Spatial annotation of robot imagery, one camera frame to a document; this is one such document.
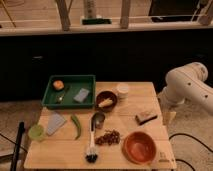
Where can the dark brown bowl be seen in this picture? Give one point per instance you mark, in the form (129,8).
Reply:
(106,95)

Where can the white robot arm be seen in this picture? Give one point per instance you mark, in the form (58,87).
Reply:
(185,82)

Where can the brown black board eraser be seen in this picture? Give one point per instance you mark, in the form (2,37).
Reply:
(145,117)

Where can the bunch of dark grapes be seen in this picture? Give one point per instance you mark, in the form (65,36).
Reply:
(110,137)

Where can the grey blue sponge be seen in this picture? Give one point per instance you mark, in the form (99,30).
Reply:
(81,95)

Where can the pale corn piece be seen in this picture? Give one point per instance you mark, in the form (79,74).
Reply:
(106,102)

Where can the orange red bowl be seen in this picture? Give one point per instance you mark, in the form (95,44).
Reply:
(139,148)

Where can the green black base block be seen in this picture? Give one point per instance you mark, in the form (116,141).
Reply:
(96,21)

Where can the orange bread roll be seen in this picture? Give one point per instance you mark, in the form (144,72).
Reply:
(58,85)

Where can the light green plastic cup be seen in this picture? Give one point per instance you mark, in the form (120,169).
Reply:
(36,133)

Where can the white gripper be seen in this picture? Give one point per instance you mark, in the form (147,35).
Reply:
(166,108)

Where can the white paper cup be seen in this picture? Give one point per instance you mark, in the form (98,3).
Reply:
(122,90)

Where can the black pole stand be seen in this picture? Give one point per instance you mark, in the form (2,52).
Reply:
(15,156)

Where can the green plastic tray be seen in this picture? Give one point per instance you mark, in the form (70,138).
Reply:
(72,85)

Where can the grey folded cloth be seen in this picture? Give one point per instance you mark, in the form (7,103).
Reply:
(55,122)

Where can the small metal clip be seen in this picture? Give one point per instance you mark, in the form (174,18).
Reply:
(60,99)

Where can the green chili pepper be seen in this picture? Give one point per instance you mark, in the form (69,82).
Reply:
(76,121)

